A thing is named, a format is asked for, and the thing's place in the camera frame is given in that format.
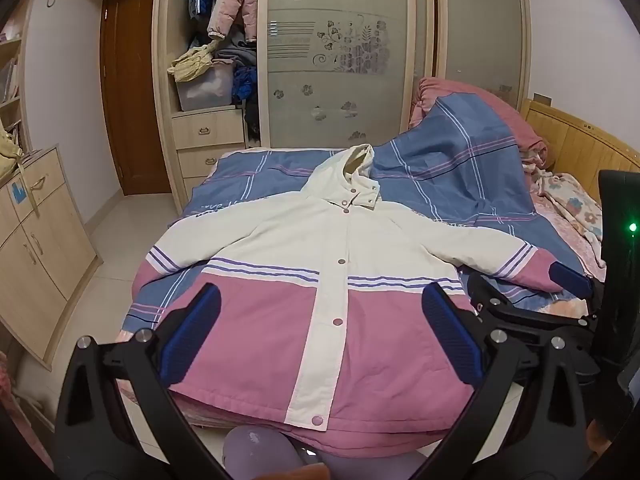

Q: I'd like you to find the yellow bag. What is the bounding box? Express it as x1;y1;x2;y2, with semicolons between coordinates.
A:
0;122;41;218

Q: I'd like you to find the pink cloth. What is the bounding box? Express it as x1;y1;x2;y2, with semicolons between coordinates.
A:
0;350;51;471

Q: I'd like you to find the frosted floral sliding door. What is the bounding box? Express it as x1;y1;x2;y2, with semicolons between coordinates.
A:
257;0;426;150

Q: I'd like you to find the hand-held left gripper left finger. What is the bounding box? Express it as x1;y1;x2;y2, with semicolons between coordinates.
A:
52;282;236;480

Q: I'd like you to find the bright blue cloth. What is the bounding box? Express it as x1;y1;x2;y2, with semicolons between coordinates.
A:
231;65;258;102

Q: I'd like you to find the wooden headboard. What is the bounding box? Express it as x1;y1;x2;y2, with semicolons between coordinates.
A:
520;97;640;201

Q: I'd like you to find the brown wooden door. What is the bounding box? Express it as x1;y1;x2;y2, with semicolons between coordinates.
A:
100;0;173;197

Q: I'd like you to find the pink puffer jacket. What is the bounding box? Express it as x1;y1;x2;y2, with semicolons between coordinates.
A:
207;0;261;43

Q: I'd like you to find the floral pink bedding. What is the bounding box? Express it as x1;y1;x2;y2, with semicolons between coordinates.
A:
522;165;608;316

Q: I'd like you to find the medium wardrobe drawer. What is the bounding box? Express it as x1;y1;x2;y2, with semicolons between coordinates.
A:
177;145;251;179

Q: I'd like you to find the grey clothes pile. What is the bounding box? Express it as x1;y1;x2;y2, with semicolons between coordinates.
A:
212;40;258;68

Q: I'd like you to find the light wooden wardrobe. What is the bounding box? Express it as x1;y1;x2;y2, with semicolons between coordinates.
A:
152;0;533;216

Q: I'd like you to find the plain frosted sliding door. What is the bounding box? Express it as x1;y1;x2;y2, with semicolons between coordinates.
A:
432;0;531;106

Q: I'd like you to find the light wooden cabinet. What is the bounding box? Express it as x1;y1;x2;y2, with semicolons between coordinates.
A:
0;144;98;371

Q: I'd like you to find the cream and pink hooded jacket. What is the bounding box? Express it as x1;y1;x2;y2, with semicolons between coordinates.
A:
145;144;561;458

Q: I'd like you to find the clear plastic storage box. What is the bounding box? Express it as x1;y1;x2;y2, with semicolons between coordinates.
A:
175;62;236;112

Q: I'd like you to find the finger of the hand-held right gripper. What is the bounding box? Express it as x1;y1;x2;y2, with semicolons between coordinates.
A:
547;261;608;318
467;272;601;376

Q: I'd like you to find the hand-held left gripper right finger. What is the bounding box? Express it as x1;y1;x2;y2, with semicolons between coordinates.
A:
400;282;593;480

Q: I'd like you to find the pink quilt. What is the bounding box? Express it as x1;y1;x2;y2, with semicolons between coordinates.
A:
407;77;551;171

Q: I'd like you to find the blue plaid bed cover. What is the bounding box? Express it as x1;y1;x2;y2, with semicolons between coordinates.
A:
125;95;586;331

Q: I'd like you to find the yellow crumpled cloth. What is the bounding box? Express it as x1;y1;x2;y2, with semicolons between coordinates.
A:
167;42;221;83

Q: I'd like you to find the wooden bookshelf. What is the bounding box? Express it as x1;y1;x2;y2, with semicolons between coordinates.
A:
0;0;31;156

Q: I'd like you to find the purple garment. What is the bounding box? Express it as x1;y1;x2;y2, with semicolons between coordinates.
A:
222;427;426;480

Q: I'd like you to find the large wardrobe drawer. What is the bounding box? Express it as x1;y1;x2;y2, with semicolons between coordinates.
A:
171;107;247;150

